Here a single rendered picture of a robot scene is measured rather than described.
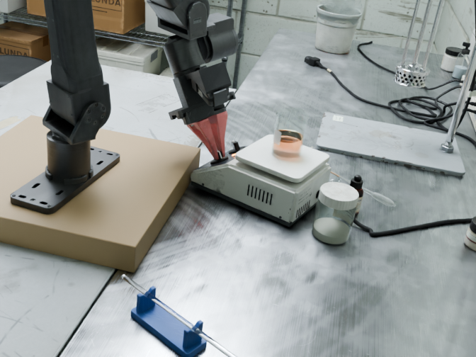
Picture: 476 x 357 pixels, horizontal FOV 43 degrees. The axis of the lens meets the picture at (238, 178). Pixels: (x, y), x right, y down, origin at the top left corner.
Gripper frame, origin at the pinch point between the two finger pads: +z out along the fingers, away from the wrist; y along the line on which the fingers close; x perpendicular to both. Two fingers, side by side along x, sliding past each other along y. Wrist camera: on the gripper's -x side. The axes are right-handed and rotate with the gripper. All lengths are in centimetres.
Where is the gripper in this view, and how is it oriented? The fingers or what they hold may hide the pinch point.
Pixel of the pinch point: (218, 153)
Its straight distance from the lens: 100.9
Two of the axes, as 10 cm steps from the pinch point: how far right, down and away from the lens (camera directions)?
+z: 3.2, 9.3, 1.9
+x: -3.7, -0.7, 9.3
